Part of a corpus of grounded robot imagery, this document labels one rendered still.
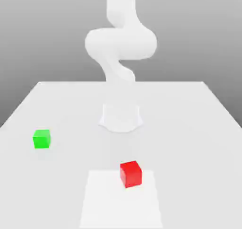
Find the small red cube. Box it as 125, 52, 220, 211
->
120, 160, 142, 189

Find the small green cube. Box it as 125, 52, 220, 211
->
32, 129, 52, 150

